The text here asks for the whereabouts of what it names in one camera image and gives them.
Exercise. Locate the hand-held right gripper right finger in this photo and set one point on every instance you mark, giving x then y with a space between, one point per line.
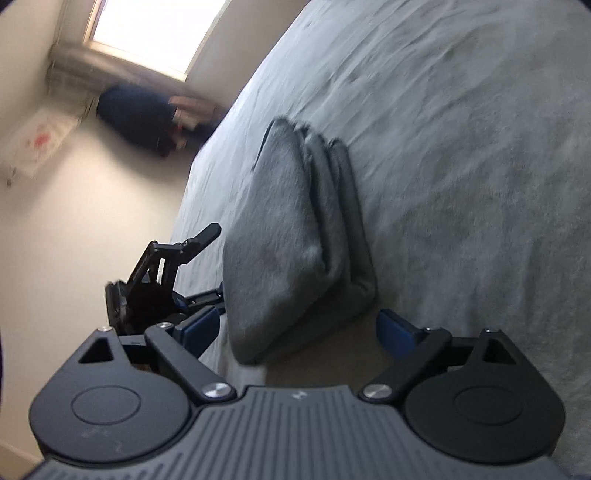
397 332

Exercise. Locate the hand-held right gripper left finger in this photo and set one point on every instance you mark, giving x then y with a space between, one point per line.
201 330

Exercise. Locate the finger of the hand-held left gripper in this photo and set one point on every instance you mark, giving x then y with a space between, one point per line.
203 235
203 297

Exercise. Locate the grey knit sweater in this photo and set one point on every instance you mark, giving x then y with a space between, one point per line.
286 240

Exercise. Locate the hanging dark and pink clothes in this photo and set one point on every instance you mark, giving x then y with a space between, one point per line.
138 115

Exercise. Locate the bed with grey sheet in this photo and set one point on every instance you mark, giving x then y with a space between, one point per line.
461 161

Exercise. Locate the window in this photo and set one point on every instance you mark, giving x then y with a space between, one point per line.
152 32

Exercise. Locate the sheer curtain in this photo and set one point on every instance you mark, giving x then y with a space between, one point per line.
78 64

